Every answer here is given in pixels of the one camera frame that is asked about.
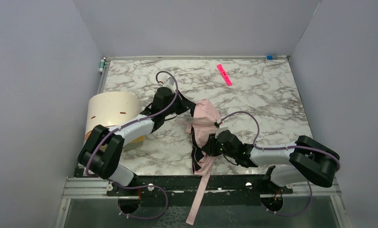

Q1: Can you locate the pink folding umbrella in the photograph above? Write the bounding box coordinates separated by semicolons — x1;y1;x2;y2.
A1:
186;99;221;225

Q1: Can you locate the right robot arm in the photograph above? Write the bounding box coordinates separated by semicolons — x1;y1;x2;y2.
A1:
201;130;340;188

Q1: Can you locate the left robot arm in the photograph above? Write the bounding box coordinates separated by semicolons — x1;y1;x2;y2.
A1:
77;87;196;187

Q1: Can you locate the cream cylindrical umbrella bin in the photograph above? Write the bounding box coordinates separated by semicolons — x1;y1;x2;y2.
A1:
85;91;142;140

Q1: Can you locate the pink highlighter marker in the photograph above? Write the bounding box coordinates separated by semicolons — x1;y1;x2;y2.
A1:
217;64;232;86

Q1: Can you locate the green white marker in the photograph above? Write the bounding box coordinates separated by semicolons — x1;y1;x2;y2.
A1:
99;58;105;73

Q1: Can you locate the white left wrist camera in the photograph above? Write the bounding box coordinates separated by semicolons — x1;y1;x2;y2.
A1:
162;77;176;90

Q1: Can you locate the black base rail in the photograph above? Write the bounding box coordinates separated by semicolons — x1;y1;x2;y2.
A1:
107;174;293;209

